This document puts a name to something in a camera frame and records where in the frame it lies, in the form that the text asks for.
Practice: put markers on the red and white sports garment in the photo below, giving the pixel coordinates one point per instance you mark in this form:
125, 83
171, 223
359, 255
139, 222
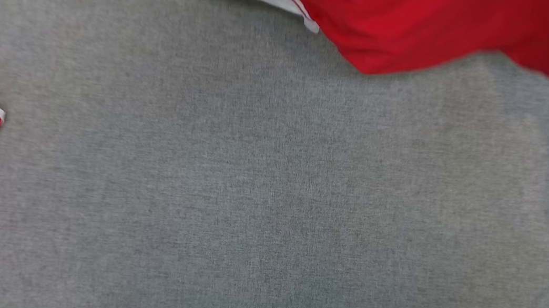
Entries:
403, 22

